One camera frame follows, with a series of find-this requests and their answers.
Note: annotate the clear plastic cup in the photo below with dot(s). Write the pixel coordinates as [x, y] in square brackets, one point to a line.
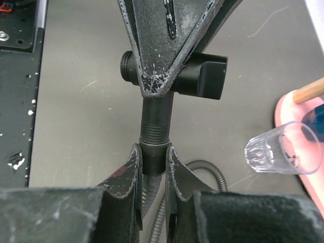
[292, 148]

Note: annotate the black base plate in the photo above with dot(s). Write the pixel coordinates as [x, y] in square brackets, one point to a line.
[22, 40]

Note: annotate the dark blue mug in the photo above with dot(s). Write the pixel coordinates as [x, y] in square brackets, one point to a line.
[314, 120]

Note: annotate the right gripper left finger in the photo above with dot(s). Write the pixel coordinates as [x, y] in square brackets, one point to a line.
[120, 215]

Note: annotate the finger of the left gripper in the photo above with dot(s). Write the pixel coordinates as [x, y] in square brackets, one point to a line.
[164, 34]

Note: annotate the black valve fitting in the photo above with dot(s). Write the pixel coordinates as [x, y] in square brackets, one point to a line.
[203, 76]

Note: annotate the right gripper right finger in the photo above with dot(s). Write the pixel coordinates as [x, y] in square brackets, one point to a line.
[190, 203]

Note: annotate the pink three-tier shelf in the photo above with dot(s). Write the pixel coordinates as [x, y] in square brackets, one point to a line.
[292, 107]

